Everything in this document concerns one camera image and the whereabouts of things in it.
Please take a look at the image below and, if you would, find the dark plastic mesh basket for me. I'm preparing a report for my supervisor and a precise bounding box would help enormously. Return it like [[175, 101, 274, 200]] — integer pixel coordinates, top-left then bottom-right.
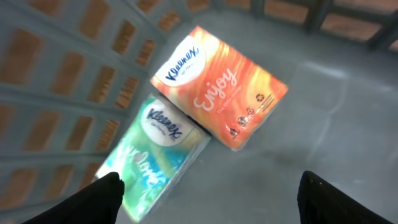
[[1, 1, 397, 223]]

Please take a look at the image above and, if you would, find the orange Kleenex tissue pack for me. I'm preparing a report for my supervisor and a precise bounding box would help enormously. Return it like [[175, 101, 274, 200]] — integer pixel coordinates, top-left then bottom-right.
[[150, 26, 289, 151]]

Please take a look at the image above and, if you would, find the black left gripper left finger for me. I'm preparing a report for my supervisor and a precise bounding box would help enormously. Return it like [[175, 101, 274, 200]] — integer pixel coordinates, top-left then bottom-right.
[[24, 172, 124, 224]]

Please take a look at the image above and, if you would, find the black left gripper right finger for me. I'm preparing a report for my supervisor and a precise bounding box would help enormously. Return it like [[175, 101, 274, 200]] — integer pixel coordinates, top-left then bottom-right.
[[297, 170, 392, 224]]

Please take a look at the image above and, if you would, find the green Kleenex tissue pack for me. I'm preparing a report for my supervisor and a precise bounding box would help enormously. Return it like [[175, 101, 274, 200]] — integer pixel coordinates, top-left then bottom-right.
[[95, 94, 211, 223]]

